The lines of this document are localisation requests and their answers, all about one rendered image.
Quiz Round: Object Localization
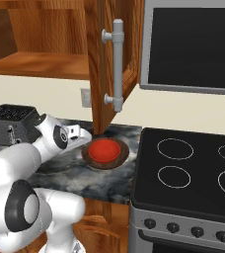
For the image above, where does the wooden base cabinet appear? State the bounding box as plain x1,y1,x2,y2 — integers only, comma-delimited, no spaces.
0,197,131,253

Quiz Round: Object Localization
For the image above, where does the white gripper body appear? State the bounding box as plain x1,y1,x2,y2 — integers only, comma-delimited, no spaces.
66,127,94,151

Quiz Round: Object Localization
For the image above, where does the red small bowl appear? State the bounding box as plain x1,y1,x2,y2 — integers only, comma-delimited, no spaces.
87,138,122,164

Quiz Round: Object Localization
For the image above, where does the brown wooden large bowl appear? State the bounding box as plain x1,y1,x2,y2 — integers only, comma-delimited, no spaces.
81,136,130,171

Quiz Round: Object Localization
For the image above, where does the grey cabinet door handle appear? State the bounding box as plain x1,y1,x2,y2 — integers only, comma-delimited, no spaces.
101,18,125,114

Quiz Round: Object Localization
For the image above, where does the open wooden wall cabinet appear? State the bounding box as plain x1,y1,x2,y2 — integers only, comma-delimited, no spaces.
0,0,93,81

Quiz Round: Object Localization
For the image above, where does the wooden cabinet door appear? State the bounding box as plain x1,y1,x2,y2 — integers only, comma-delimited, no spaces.
84,0,145,135

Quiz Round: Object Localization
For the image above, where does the black oven door handle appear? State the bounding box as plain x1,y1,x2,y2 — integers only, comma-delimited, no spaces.
137,229,225,253

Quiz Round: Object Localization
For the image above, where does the black and steel stove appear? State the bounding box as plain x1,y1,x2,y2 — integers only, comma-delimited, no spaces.
128,126,225,253

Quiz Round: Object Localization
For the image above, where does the stainless microwave oven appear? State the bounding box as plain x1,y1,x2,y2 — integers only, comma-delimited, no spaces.
139,0,225,97

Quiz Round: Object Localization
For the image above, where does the white wall outlet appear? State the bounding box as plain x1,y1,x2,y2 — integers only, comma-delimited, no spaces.
80,88,93,109

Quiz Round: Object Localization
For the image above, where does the black stove knob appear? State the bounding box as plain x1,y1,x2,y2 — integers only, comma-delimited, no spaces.
215,229,225,243
190,225,205,238
143,217,157,230
166,221,181,234

